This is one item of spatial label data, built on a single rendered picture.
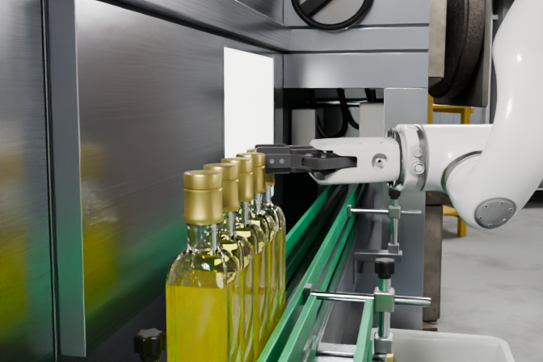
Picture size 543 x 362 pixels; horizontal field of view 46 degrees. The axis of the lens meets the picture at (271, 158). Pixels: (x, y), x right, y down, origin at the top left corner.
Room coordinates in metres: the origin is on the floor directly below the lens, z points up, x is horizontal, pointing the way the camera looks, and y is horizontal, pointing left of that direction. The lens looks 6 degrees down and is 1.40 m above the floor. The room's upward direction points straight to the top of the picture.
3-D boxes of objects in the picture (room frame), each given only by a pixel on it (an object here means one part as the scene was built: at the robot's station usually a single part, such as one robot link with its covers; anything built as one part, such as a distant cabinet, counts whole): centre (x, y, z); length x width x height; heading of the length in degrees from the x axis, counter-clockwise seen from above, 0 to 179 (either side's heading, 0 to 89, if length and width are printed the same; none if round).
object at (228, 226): (0.62, 0.05, 1.29); 0.03 x 0.03 x 0.05
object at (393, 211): (1.47, -0.26, 1.07); 0.17 x 0.05 x 0.23; 78
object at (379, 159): (0.80, -0.11, 1.32); 0.11 x 0.10 x 0.07; 94
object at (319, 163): (0.76, -0.07, 1.32); 0.08 x 0.06 x 0.01; 153
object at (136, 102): (1.04, 0.10, 1.32); 0.90 x 0.03 x 0.34; 168
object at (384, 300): (0.85, -0.13, 1.12); 0.17 x 0.03 x 0.12; 78
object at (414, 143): (0.81, -0.17, 1.32); 0.09 x 0.03 x 0.08; 4
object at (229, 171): (0.62, 0.05, 1.31); 0.04 x 0.04 x 0.04
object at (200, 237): (0.57, 0.06, 1.29); 0.03 x 0.03 x 0.05
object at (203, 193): (0.57, 0.06, 1.31); 0.04 x 0.04 x 0.04
